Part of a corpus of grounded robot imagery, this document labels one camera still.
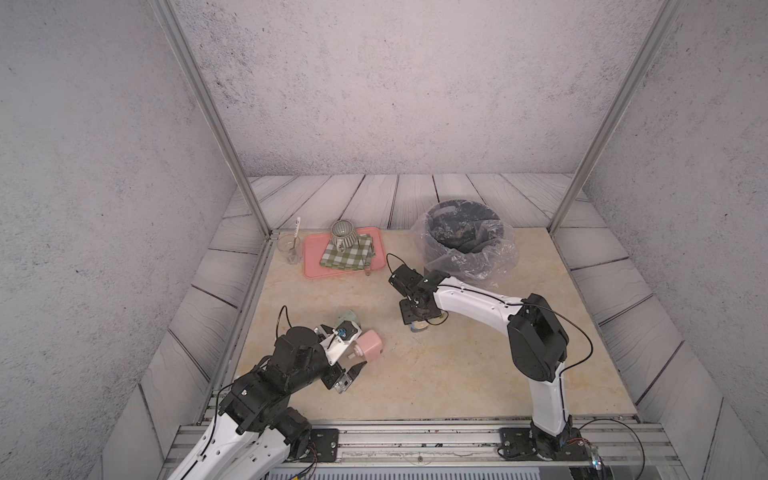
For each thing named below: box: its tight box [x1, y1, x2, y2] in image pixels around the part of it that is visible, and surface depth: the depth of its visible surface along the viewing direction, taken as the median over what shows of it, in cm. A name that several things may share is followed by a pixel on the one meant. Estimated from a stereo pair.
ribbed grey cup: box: [330, 220, 357, 253], surface depth 113 cm
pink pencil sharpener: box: [354, 329, 383, 363], surface depth 86 cm
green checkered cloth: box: [320, 234, 375, 271], surface depth 113 cm
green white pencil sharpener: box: [335, 309, 358, 329], surface depth 89 cm
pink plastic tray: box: [303, 226, 386, 279], surface depth 114 cm
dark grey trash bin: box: [424, 199, 505, 281], surface depth 87 cm
